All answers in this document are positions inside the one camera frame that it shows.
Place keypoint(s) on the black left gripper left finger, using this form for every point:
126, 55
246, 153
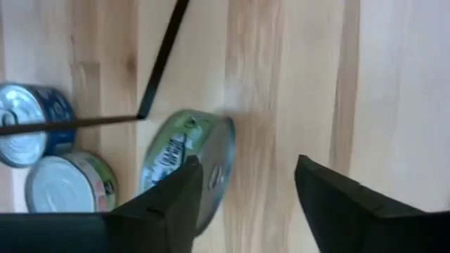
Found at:
168, 211

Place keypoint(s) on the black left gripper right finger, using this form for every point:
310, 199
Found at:
344, 218

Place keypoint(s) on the silver-lid seafood can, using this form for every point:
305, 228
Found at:
183, 137
21, 102
63, 186

